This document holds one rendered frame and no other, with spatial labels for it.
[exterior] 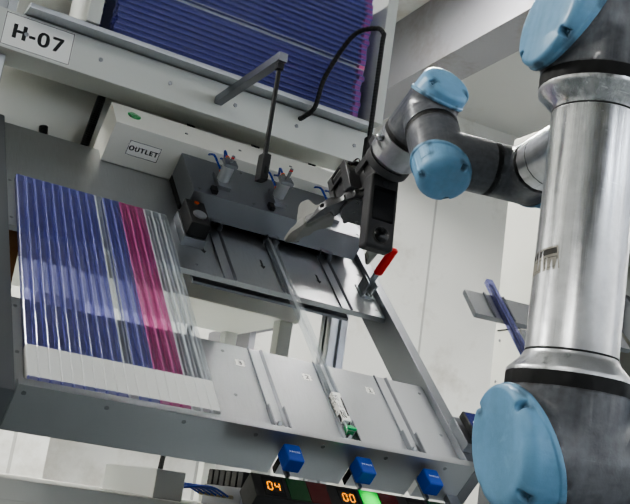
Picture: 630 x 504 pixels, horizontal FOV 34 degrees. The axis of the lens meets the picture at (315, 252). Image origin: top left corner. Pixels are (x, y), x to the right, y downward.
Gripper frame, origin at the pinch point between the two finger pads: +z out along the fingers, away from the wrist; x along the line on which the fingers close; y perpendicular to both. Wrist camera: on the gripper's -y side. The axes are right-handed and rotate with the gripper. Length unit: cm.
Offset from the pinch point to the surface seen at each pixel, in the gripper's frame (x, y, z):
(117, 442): 32.8, -36.3, 6.4
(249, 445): 16.0, -35.5, 3.5
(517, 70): -238, 311, 110
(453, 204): -258, 306, 202
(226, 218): 9.4, 17.5, 13.0
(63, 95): 35, 50, 23
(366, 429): -3.8, -28.8, 4.2
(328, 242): -10.6, 17.7, 12.1
